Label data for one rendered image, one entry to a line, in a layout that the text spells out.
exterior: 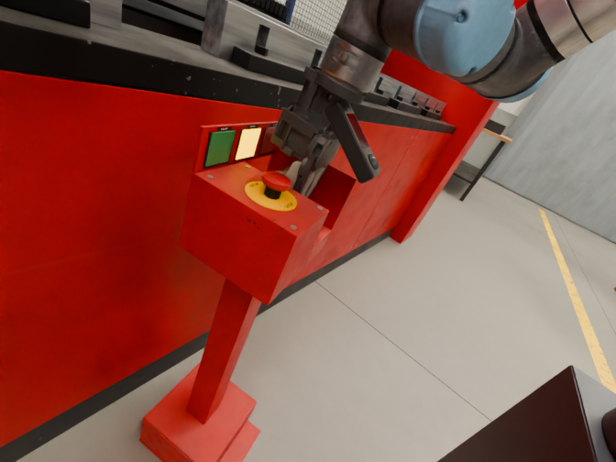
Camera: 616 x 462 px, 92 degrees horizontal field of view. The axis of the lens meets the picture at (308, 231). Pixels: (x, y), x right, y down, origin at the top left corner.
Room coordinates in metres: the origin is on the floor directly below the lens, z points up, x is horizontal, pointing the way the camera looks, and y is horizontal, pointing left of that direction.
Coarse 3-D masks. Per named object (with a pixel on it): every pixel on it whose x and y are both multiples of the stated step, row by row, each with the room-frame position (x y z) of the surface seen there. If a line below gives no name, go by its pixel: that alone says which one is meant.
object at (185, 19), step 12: (132, 0) 0.71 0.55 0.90; (144, 0) 0.73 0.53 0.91; (156, 0) 0.76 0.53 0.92; (168, 0) 0.77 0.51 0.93; (180, 0) 0.80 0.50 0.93; (192, 0) 0.83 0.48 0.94; (204, 0) 0.85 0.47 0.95; (228, 0) 0.92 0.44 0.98; (144, 12) 0.74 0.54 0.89; (156, 12) 0.75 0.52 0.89; (168, 12) 0.78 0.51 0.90; (180, 12) 0.81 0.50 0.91; (192, 12) 0.83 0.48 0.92; (204, 12) 0.86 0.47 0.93; (180, 24) 0.81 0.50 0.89; (192, 24) 0.84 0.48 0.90
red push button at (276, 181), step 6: (264, 174) 0.35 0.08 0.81; (270, 174) 0.35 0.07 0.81; (276, 174) 0.36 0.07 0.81; (282, 174) 0.37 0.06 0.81; (264, 180) 0.34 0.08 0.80; (270, 180) 0.34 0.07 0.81; (276, 180) 0.35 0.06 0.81; (282, 180) 0.35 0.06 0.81; (288, 180) 0.36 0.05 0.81; (270, 186) 0.34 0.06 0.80; (276, 186) 0.34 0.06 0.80; (282, 186) 0.34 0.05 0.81; (288, 186) 0.35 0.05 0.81; (264, 192) 0.35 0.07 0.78; (270, 192) 0.35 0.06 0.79; (276, 192) 0.35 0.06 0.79; (270, 198) 0.35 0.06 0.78; (276, 198) 0.35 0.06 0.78
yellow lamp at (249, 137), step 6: (246, 132) 0.41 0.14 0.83; (252, 132) 0.43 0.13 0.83; (258, 132) 0.44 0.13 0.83; (246, 138) 0.41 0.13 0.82; (252, 138) 0.43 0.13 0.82; (240, 144) 0.40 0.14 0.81; (246, 144) 0.42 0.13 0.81; (252, 144) 0.43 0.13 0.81; (240, 150) 0.41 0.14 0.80; (246, 150) 0.42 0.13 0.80; (252, 150) 0.44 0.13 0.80; (240, 156) 0.41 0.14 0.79; (246, 156) 0.43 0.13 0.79
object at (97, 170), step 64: (0, 128) 0.27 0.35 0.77; (64, 128) 0.32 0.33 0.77; (128, 128) 0.38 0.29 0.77; (192, 128) 0.47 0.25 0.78; (384, 128) 1.15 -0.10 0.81; (0, 192) 0.26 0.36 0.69; (64, 192) 0.31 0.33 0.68; (128, 192) 0.39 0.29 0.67; (384, 192) 1.50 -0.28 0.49; (0, 256) 0.25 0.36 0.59; (64, 256) 0.31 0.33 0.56; (128, 256) 0.39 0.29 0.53; (192, 256) 0.52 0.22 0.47; (320, 256) 1.15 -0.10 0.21; (0, 320) 0.24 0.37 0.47; (64, 320) 0.30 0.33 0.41; (128, 320) 0.40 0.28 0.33; (192, 320) 0.56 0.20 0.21; (0, 384) 0.22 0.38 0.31; (64, 384) 0.30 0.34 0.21; (128, 384) 0.42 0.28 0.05; (0, 448) 0.20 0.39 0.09
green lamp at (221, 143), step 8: (216, 136) 0.35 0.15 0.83; (224, 136) 0.36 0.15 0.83; (232, 136) 0.38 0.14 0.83; (216, 144) 0.35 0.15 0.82; (224, 144) 0.37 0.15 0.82; (232, 144) 0.38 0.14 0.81; (208, 152) 0.34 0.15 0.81; (216, 152) 0.36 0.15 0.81; (224, 152) 0.37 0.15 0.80; (208, 160) 0.34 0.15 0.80; (216, 160) 0.36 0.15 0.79; (224, 160) 0.38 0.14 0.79
